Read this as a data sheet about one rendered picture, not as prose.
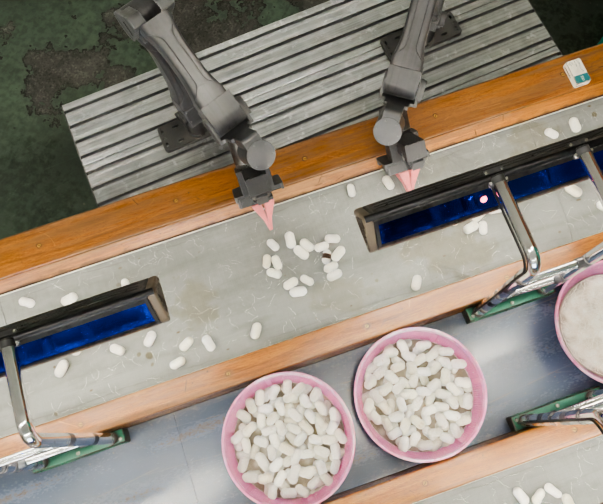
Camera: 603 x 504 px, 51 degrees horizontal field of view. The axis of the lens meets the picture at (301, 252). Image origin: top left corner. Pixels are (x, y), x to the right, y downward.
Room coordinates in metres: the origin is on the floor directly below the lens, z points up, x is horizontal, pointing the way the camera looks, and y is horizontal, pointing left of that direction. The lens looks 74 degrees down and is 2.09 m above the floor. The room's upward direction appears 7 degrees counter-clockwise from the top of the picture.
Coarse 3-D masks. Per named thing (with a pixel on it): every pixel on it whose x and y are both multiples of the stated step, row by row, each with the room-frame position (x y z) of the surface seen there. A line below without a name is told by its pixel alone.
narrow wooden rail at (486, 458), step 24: (528, 432) -0.05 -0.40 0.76; (552, 432) -0.05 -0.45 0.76; (576, 432) -0.06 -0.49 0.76; (600, 432) -0.07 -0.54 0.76; (456, 456) -0.08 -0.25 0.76; (480, 456) -0.08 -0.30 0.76; (504, 456) -0.09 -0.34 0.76; (528, 456) -0.09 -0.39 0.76; (384, 480) -0.11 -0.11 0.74; (408, 480) -0.11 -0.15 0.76; (432, 480) -0.11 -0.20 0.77; (456, 480) -0.12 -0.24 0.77
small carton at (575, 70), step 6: (576, 60) 0.74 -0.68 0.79; (564, 66) 0.73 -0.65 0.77; (570, 66) 0.73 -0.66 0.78; (576, 66) 0.72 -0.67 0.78; (582, 66) 0.72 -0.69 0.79; (570, 72) 0.71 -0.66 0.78; (576, 72) 0.71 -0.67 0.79; (582, 72) 0.71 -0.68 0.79; (570, 78) 0.70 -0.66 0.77; (576, 78) 0.69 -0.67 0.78; (582, 78) 0.69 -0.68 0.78; (588, 78) 0.69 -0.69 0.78; (576, 84) 0.68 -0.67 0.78; (582, 84) 0.68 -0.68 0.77
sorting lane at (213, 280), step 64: (512, 128) 0.61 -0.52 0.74; (320, 192) 0.52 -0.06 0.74; (384, 192) 0.50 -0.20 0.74; (128, 256) 0.42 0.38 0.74; (192, 256) 0.41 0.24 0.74; (256, 256) 0.39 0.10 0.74; (320, 256) 0.37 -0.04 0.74; (384, 256) 0.35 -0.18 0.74; (448, 256) 0.33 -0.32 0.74; (512, 256) 0.31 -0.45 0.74; (0, 320) 0.32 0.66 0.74; (192, 320) 0.26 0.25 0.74; (256, 320) 0.25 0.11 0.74; (320, 320) 0.23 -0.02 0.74; (0, 384) 0.18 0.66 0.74; (64, 384) 0.16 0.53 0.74; (128, 384) 0.15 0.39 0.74
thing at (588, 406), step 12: (576, 396) 0.01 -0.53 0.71; (588, 396) 0.00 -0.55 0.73; (600, 396) 0.00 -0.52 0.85; (540, 408) -0.01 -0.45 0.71; (552, 408) -0.01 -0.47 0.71; (564, 408) -0.01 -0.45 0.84; (576, 408) -0.01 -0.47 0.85; (588, 408) -0.02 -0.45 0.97; (600, 408) -0.02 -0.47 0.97; (516, 420) -0.02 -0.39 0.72; (528, 420) -0.03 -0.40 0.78; (540, 420) -0.03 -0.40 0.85; (552, 420) -0.03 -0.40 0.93; (564, 420) -0.03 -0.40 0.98; (576, 420) -0.03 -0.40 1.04; (588, 420) -0.03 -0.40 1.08; (600, 420) -0.03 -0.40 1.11
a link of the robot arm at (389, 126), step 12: (420, 84) 0.64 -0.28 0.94; (384, 96) 0.64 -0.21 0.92; (396, 96) 0.64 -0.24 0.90; (420, 96) 0.62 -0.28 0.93; (384, 108) 0.59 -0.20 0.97; (396, 108) 0.59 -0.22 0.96; (384, 120) 0.57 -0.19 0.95; (396, 120) 0.56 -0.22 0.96; (384, 132) 0.55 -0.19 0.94; (396, 132) 0.54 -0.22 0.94; (384, 144) 0.53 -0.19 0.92
